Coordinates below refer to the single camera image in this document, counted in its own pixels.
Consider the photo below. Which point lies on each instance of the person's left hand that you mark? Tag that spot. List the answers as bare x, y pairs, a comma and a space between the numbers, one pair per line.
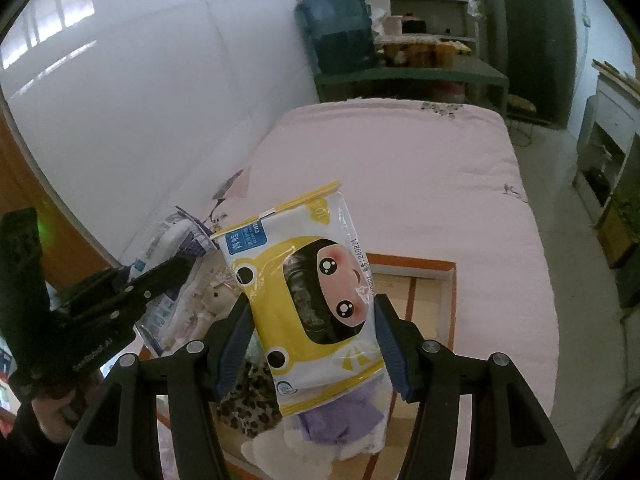
55, 412

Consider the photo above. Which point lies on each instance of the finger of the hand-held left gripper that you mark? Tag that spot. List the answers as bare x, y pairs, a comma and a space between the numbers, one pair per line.
155, 280

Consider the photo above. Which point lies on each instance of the yellow wet wipes packet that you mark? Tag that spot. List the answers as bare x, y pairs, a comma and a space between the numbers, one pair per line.
300, 320

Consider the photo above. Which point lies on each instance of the leopard print cloth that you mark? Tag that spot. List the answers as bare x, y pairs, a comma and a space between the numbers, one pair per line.
250, 395

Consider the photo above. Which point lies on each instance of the small cream plush bear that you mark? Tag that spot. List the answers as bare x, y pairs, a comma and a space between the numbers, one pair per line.
216, 300

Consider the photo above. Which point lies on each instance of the clear plastic packet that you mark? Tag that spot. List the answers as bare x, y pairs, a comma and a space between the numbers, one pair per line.
170, 240

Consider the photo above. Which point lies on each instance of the row of glass jars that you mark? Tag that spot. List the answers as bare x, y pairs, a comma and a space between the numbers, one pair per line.
425, 53

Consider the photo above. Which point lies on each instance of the grey kitchen cabinet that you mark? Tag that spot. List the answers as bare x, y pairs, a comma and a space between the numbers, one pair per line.
610, 115

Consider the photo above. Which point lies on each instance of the blue water jug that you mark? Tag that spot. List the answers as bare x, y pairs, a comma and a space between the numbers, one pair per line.
335, 25

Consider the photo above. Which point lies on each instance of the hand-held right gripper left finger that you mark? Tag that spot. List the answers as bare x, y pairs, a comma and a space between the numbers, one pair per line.
235, 347

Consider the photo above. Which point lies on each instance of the clear plastic bag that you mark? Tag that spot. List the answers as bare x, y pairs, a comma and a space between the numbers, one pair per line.
192, 290

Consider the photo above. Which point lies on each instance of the green table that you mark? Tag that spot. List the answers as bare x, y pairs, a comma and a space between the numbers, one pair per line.
415, 76

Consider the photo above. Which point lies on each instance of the dark grey refrigerator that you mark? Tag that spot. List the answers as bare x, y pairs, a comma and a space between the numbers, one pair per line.
530, 35

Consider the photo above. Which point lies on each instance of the cardboard box with orange rim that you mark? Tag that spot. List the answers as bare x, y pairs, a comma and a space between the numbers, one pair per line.
425, 300

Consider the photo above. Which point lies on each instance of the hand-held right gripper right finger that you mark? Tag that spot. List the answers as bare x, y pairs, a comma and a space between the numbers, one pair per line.
395, 357

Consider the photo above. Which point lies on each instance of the cream teddy bear purple dress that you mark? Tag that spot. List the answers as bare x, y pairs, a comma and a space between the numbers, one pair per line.
345, 415

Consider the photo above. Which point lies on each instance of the brown wooden headboard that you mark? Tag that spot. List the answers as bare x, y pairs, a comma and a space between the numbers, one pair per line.
30, 180

